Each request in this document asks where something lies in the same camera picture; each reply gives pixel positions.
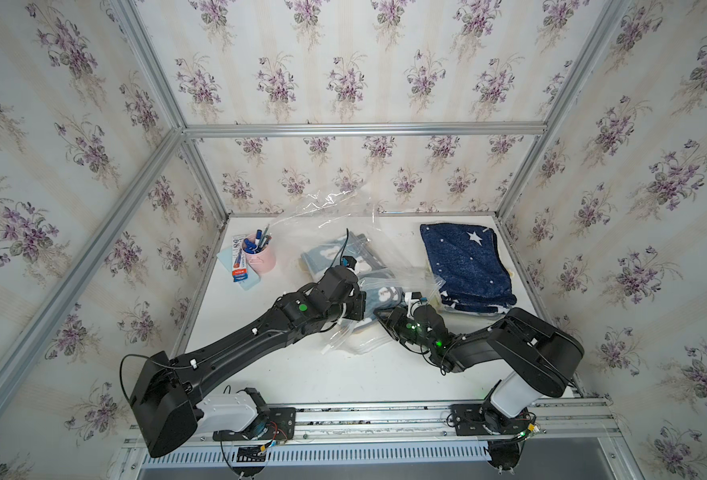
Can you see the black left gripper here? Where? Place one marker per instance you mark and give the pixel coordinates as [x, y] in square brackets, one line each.
[359, 300]

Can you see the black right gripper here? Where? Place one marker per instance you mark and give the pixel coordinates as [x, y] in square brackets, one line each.
[392, 327]

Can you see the teal bear pattern blanket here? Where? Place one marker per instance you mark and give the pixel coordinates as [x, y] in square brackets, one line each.
[375, 278]

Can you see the clear plastic vacuum bag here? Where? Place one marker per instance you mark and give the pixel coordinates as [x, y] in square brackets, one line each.
[326, 229]

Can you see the navy blue star blanket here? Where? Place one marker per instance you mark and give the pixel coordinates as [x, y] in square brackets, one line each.
[466, 258]

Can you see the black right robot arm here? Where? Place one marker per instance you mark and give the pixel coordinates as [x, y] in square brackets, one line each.
[542, 358]

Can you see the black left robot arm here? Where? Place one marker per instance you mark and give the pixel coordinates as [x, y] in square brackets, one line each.
[166, 394]

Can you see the pink pen cup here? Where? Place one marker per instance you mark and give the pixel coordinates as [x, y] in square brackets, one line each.
[260, 261]

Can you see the blue pens in cup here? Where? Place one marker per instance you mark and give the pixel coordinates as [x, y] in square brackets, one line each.
[260, 240]

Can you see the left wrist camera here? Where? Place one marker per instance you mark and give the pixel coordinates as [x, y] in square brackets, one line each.
[348, 262]

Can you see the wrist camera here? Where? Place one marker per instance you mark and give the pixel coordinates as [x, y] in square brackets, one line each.
[348, 262]
[414, 299]

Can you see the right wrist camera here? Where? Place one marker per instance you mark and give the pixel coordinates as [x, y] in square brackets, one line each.
[414, 299]

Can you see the aluminium mounting rail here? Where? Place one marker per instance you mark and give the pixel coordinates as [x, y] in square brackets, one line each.
[401, 420]

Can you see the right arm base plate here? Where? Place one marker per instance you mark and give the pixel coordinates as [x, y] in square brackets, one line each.
[483, 419]

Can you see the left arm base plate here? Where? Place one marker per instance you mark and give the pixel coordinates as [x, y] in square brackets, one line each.
[277, 424]

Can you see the aluminium frame crossbar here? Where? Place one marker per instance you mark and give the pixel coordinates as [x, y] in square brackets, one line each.
[365, 129]

